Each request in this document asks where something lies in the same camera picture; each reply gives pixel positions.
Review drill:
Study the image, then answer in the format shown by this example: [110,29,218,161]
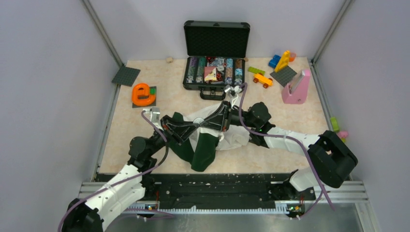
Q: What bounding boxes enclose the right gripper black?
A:
[200,101,258,132]

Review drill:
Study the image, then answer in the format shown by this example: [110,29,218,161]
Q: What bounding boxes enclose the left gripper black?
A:
[147,115,200,157]

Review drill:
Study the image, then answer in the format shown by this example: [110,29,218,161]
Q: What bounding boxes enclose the white and green garment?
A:
[166,104,254,173]

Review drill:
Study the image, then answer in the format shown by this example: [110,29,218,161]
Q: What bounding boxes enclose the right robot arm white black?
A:
[190,102,358,199]

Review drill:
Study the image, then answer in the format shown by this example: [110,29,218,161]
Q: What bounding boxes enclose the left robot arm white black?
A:
[57,112,205,232]

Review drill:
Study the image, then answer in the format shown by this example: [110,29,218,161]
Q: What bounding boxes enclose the small green brick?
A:
[150,87,156,95]

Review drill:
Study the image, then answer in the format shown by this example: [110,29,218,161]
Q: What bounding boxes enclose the orange letter e toy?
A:
[131,83,157,107]

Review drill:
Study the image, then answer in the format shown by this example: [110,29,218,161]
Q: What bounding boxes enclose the yellow orange toy car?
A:
[253,73,273,88]

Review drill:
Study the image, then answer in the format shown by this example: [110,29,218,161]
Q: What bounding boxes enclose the green flat brick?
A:
[248,67,265,75]

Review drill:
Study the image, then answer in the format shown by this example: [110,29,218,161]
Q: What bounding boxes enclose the black poker chip case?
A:
[182,20,250,101]

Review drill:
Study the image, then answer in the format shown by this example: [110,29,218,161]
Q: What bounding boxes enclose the small wooden cube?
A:
[165,57,174,63]

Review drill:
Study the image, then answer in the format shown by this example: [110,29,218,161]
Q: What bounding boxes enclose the dark grey baseplate left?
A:
[111,66,140,87]

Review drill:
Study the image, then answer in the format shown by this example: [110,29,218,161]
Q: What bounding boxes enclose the dark grey baseplate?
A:
[270,66,297,87]
[111,66,140,87]

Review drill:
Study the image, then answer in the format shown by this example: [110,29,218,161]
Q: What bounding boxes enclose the blue toy brick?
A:
[268,55,281,69]

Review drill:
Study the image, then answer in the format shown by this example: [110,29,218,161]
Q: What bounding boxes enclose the dark grey baseplate right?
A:
[270,66,297,87]

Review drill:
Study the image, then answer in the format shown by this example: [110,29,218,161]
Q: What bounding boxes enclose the pink metronome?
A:
[281,69,311,104]

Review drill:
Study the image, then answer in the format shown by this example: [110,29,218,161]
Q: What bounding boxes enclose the yellow triangular toy brick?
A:
[274,50,291,73]

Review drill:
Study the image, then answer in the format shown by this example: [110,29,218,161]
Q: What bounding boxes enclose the orange toy cup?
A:
[289,52,297,62]

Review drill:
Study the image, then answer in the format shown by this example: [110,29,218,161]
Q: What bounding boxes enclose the green and pink bricks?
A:
[330,116,349,143]

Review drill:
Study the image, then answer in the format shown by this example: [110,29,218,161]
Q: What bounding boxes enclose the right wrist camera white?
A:
[224,85,242,101]

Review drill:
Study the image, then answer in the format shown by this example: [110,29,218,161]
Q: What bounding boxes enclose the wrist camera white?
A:
[224,85,242,101]
[143,107,161,128]

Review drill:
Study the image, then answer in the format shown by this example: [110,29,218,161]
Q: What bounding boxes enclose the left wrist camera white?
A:
[143,107,161,128]

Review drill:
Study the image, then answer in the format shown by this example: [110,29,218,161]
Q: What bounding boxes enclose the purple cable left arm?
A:
[58,110,175,232]

